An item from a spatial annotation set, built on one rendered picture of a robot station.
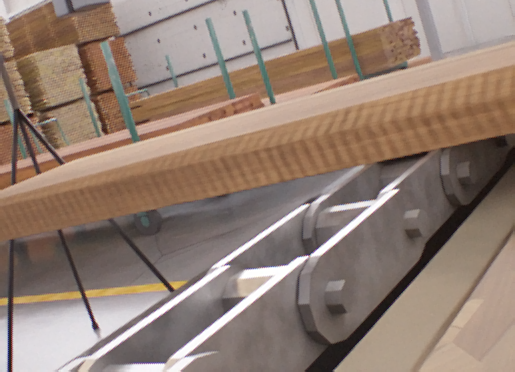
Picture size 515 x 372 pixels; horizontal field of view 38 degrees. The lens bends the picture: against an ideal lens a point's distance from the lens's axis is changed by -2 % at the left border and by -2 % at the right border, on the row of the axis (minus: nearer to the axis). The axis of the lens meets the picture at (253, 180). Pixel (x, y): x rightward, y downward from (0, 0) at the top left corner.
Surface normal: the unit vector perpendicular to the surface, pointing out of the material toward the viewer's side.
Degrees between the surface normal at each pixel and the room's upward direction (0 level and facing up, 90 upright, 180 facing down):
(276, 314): 90
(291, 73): 90
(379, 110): 31
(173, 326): 90
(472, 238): 0
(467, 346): 0
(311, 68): 90
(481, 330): 0
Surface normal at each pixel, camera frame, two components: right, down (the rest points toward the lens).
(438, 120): -0.45, 0.28
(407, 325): -0.30, -0.94
